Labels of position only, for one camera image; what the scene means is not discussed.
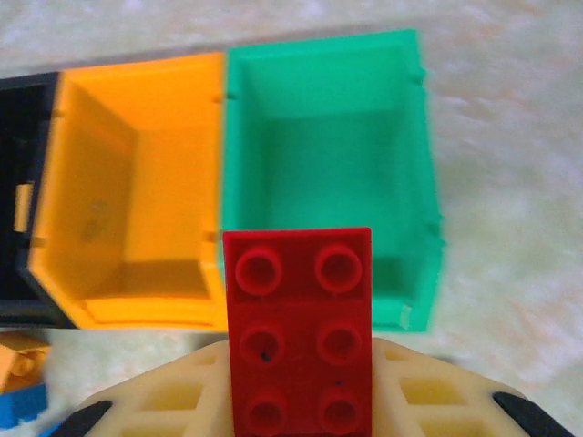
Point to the black plastic bin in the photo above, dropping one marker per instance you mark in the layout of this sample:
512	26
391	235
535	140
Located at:
18	136

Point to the orange plastic bin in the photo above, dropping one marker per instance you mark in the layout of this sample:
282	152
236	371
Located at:
159	182

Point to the blue lego brick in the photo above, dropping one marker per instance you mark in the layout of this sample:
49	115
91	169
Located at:
23	405

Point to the yellow lego brick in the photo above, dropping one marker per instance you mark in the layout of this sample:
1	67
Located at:
18	359
23	209

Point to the yellowish right gripper right finger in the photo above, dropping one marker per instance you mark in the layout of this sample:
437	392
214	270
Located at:
423	400

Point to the long red lego brick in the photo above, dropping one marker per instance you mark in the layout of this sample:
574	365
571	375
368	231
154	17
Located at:
296	318

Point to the yellowish right gripper left finger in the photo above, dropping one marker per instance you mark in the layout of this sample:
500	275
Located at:
182	391

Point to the green plastic bin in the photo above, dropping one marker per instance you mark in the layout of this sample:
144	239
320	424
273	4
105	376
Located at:
319	159

